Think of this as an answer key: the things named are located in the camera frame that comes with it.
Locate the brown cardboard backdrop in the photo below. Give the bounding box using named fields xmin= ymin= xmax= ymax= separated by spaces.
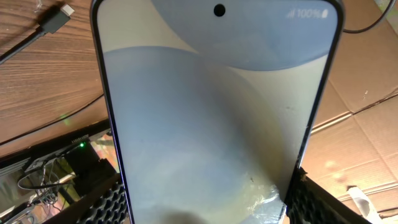
xmin=302 ymin=0 xmax=397 ymax=223

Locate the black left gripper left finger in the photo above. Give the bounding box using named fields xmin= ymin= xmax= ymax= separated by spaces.
xmin=46 ymin=174 xmax=128 ymax=224

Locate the blue screen smartphone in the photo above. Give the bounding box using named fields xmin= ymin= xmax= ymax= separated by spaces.
xmin=90 ymin=0 xmax=345 ymax=224

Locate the black charger cable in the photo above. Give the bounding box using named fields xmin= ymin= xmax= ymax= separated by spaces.
xmin=0 ymin=0 xmax=397 ymax=147

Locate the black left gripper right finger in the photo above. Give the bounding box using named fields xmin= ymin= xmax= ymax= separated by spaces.
xmin=285 ymin=168 xmax=370 ymax=224

